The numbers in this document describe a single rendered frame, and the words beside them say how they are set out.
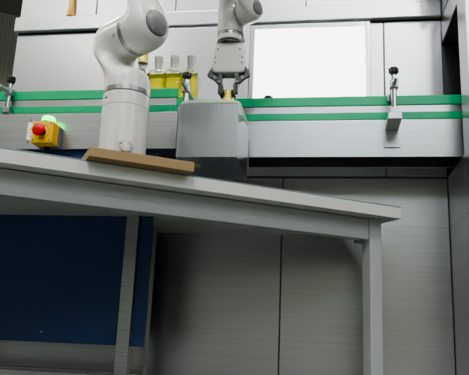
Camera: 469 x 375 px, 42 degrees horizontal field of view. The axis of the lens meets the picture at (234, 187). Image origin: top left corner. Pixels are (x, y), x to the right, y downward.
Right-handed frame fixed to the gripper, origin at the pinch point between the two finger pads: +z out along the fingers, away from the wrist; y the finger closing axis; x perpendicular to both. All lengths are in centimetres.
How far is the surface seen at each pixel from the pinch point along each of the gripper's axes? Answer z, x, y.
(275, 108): 0.6, -13.5, -14.0
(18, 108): 3, -7, 71
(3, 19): -492, -819, 547
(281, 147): 14.8, -11.2, -16.4
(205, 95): -11.0, -30.4, 12.6
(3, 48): -434, -822, 541
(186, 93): -0.3, -2.7, 13.6
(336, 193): 24, -32, -35
